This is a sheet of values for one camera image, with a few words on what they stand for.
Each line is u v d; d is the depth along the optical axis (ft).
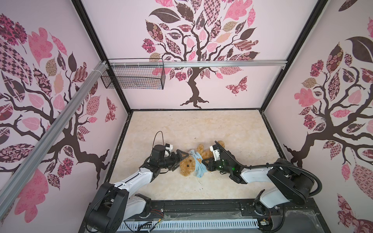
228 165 2.26
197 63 3.03
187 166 2.67
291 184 1.46
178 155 2.48
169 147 2.71
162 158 2.33
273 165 1.66
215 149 2.60
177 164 2.49
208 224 2.29
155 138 3.43
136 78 4.00
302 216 2.37
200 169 2.70
